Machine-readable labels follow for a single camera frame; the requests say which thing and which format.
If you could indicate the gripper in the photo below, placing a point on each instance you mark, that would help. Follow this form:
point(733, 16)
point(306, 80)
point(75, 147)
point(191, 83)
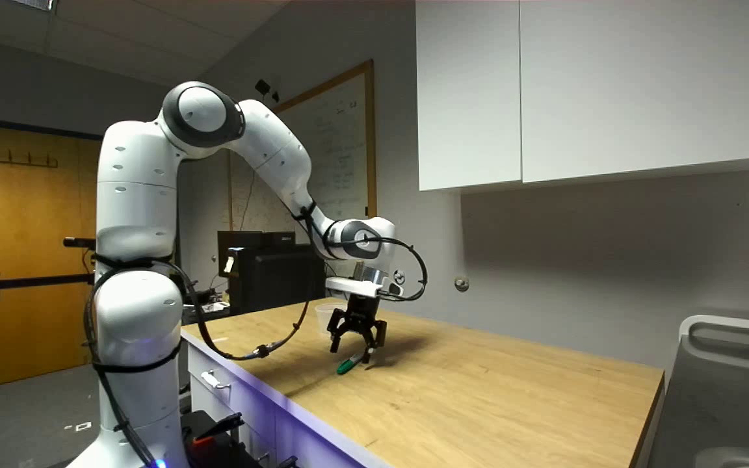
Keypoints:
point(363, 308)

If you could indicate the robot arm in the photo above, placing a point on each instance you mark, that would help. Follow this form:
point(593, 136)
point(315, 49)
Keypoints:
point(135, 260)

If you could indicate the green marker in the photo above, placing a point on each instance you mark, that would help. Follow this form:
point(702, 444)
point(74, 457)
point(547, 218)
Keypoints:
point(350, 364)

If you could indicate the clear plastic cup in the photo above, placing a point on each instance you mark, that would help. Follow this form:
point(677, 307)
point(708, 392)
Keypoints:
point(324, 318)

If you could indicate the row of black monitors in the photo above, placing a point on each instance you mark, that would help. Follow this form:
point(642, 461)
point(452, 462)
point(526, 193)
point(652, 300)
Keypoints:
point(277, 276)

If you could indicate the white drawer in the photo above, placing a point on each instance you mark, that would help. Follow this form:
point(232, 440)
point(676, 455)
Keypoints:
point(231, 400)

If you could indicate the black and red clamp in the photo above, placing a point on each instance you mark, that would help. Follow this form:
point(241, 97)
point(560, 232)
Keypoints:
point(209, 435)

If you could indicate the wood framed whiteboard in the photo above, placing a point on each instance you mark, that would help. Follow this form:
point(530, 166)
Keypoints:
point(342, 136)

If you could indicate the narrow white cabinet door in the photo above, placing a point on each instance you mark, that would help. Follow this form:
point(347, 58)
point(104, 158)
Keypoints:
point(469, 91)

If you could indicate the orange wooden door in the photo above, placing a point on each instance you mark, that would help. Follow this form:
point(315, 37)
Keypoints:
point(17, 260)

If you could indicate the coat hook rack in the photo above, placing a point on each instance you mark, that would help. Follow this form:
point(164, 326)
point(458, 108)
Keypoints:
point(17, 159)

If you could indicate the steel sink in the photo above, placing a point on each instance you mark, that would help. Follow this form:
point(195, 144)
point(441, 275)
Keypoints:
point(732, 390)

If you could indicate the wide white cabinet door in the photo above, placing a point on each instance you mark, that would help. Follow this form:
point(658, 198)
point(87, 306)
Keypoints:
point(654, 84)

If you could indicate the ceiling light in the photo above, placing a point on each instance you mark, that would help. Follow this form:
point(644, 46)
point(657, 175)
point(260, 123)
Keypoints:
point(35, 4)

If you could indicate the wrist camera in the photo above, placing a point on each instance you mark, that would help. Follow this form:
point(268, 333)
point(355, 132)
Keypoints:
point(396, 283)

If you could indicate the round silver wall knob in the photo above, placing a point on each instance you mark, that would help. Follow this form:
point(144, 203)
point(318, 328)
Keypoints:
point(461, 284)

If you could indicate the black wall mounted device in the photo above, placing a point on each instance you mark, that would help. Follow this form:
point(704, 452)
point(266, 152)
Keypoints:
point(264, 88)

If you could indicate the camera on mount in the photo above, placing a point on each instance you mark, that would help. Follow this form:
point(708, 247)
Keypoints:
point(23, 283)

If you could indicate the white wall cabinet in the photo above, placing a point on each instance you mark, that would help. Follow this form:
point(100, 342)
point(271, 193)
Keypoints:
point(595, 91)

